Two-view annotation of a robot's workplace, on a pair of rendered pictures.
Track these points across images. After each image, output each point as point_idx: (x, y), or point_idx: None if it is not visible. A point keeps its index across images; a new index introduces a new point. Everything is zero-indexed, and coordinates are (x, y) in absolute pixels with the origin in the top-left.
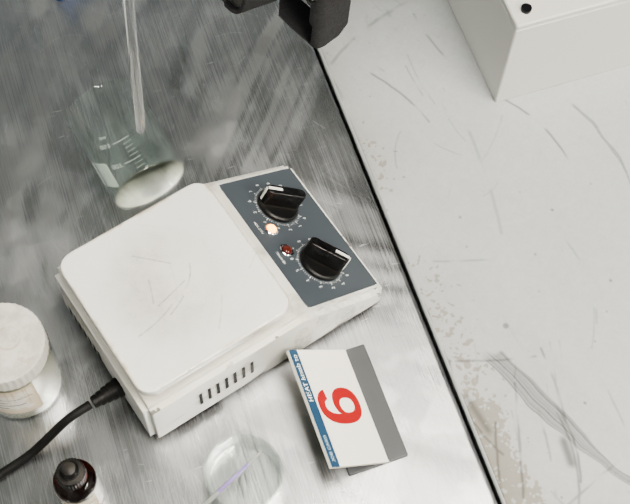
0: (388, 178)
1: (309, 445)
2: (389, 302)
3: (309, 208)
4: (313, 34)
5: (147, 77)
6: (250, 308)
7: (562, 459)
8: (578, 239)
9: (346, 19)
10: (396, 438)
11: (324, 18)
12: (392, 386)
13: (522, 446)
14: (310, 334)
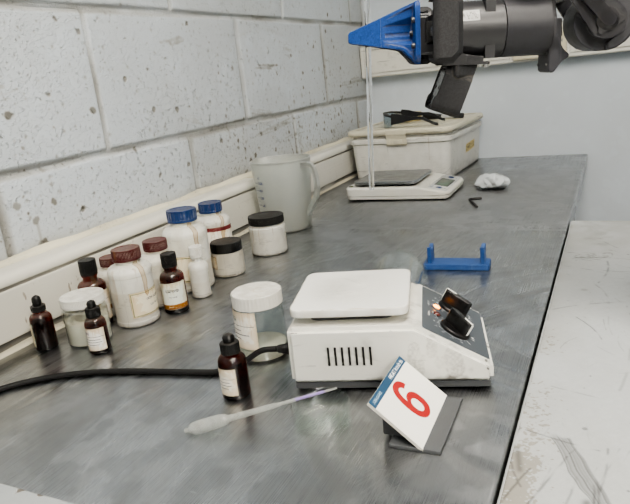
0: (550, 350)
1: (378, 425)
2: (500, 391)
3: (474, 323)
4: (433, 46)
5: (441, 293)
6: (381, 302)
7: None
8: None
9: (456, 44)
10: (440, 441)
11: (437, 28)
12: (464, 423)
13: (543, 489)
14: (422, 361)
